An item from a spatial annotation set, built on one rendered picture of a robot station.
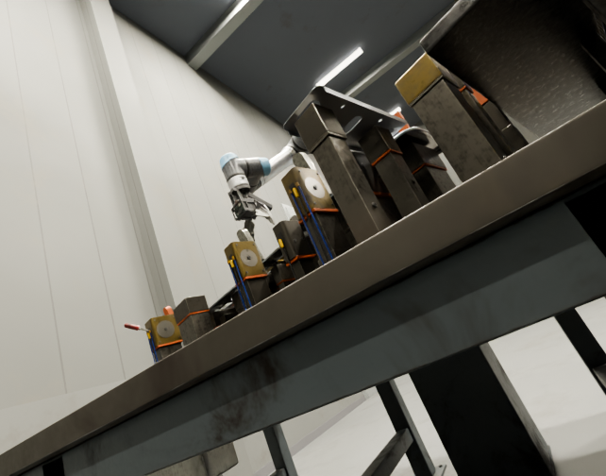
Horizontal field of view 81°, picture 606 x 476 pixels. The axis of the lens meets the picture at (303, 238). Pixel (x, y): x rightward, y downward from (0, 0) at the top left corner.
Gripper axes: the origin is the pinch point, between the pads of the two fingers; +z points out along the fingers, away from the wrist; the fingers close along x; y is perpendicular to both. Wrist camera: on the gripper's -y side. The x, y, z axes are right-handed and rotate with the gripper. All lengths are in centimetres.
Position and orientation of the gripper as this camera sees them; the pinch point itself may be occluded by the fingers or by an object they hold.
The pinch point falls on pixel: (264, 235)
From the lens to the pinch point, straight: 130.6
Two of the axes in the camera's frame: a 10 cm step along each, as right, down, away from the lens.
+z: 4.0, 8.6, -3.2
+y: -6.9, 0.5, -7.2
